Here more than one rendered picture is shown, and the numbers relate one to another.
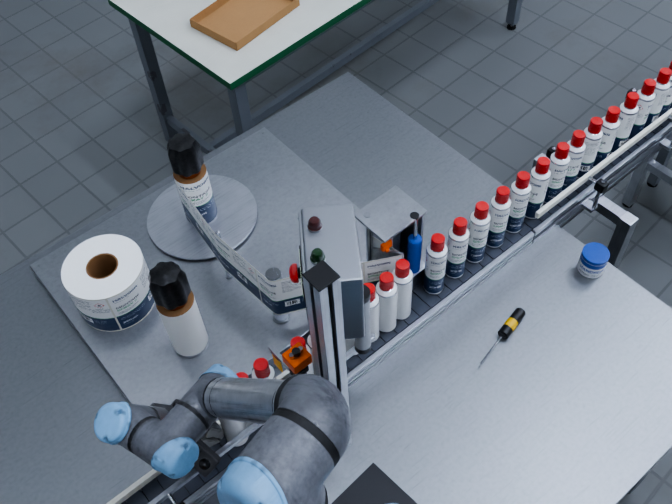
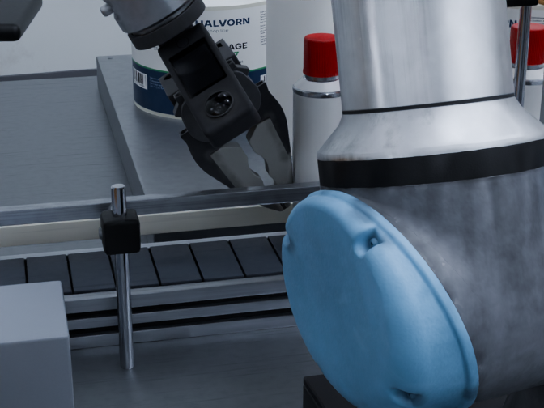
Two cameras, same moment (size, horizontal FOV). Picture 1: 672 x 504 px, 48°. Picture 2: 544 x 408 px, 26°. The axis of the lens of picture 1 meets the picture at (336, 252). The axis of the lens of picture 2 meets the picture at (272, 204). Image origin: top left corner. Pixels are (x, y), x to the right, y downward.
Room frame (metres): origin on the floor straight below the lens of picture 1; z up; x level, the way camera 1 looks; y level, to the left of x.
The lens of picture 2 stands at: (-0.23, -0.12, 1.33)
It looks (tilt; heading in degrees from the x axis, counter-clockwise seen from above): 22 degrees down; 24
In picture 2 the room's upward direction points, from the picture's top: straight up
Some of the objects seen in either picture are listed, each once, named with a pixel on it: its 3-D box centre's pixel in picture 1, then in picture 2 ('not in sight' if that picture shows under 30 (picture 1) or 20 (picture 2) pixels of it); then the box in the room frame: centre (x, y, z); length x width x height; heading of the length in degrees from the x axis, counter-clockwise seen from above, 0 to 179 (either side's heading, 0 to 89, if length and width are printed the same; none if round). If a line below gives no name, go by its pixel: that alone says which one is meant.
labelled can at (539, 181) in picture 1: (537, 187); not in sight; (1.32, -0.55, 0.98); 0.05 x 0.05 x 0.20
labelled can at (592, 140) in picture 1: (588, 148); not in sight; (1.45, -0.72, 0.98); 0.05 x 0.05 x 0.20
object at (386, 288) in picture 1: (386, 301); not in sight; (0.99, -0.11, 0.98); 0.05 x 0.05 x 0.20
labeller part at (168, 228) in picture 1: (202, 216); not in sight; (1.39, 0.37, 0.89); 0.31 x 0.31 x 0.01
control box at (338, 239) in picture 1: (331, 274); not in sight; (0.80, 0.01, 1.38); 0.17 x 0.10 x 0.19; 2
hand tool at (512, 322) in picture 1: (500, 337); not in sight; (0.95, -0.40, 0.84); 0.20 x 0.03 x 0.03; 138
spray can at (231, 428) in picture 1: (230, 417); (320, 146); (0.72, 0.25, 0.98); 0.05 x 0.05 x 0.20
